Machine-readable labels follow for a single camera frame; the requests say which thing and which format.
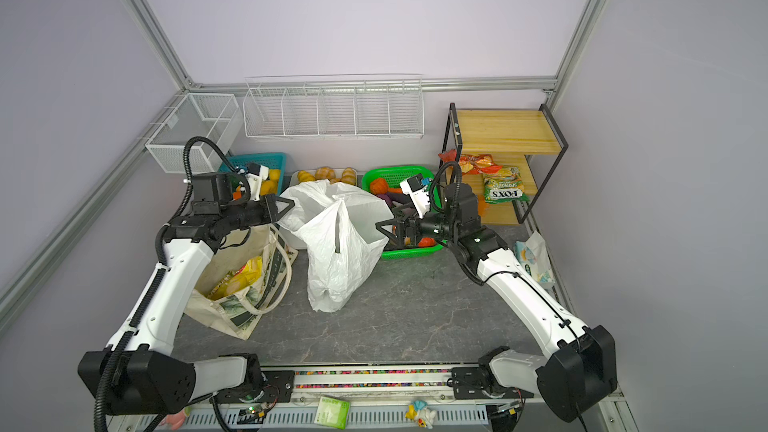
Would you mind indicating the toy banana bunch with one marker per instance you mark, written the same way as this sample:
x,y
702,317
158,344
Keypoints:
x,y
270,184

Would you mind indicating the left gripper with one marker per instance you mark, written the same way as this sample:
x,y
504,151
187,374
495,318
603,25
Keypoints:
x,y
269,208

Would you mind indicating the white plastic tray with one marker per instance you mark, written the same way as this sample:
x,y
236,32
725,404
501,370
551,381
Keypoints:
x,y
347,175

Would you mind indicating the red snack bag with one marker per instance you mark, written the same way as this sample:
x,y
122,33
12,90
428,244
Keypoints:
x,y
472,164

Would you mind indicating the tissue pack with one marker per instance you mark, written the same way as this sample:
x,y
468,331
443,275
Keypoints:
x,y
533,256

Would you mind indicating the beige canvas tote bag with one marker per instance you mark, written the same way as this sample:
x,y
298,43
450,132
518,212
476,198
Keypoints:
x,y
238,315

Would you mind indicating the small white wire basket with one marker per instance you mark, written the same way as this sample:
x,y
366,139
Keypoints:
x,y
216,116

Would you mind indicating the long white wire basket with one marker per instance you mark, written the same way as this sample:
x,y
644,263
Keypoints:
x,y
334,106

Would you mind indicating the wooden black-frame shelf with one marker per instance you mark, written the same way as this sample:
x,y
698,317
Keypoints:
x,y
530,140

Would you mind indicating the orange toy pepper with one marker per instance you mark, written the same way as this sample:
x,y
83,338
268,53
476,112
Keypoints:
x,y
379,186

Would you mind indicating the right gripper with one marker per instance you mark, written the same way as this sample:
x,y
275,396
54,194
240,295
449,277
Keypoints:
x,y
414,221

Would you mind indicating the toy croissant bread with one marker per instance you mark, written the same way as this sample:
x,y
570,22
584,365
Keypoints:
x,y
325,173

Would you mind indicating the white plastic grocery bag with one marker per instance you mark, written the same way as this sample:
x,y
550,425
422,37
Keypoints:
x,y
336,224

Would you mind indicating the yellow chips bag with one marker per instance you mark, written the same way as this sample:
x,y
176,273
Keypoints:
x,y
236,280

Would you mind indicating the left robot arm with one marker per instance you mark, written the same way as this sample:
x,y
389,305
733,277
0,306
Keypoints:
x,y
136,373

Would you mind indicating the yellow white toy figure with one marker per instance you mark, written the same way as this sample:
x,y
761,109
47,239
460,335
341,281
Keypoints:
x,y
421,414

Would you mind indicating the green Fox's candy bag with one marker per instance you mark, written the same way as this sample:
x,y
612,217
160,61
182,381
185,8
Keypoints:
x,y
504,186

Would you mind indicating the green small box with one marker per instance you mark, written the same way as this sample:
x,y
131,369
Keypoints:
x,y
332,412

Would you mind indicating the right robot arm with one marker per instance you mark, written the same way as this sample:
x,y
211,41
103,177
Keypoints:
x,y
576,368

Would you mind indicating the red toy tomato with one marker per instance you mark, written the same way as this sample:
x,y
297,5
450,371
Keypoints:
x,y
427,242

